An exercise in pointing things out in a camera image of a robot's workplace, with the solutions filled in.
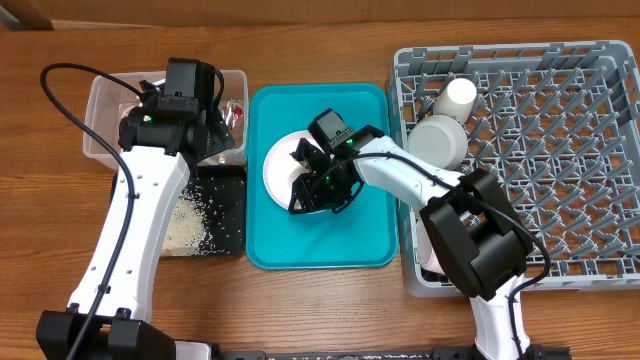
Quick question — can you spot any pile of rice grains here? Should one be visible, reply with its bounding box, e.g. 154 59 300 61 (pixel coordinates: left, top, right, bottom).
160 179 241 257

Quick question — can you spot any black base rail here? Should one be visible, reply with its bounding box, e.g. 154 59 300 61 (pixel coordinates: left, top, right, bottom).
174 339 572 360

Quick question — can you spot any grey-rimmed white bowl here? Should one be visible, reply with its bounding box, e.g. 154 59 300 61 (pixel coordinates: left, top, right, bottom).
408 115 468 170

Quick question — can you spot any teal serving tray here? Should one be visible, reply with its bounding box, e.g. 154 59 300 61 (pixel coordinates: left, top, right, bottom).
246 83 398 270

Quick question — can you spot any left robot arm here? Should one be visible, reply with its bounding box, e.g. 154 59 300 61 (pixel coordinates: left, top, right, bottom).
36 58 234 359

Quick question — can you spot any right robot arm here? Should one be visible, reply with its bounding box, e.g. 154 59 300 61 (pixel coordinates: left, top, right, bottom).
289 109 534 359

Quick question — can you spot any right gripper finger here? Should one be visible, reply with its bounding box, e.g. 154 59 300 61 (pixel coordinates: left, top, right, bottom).
290 138 323 172
288 174 319 215

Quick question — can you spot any small white plate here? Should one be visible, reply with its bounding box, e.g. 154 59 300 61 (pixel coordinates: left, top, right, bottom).
415 220 444 275

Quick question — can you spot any clear plastic waste bin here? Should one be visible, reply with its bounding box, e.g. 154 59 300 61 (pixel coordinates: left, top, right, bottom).
84 70 249 165

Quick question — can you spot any white paper cup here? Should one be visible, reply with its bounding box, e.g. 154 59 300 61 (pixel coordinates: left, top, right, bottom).
433 78 477 124

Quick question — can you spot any large white plate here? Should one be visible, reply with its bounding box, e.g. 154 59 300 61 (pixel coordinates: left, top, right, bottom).
262 130 324 210

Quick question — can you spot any grey dishwasher rack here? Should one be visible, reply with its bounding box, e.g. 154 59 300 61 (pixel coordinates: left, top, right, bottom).
386 40 639 291

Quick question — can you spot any red foil snack wrapper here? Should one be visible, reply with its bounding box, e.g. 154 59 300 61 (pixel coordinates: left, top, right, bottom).
221 99 244 135

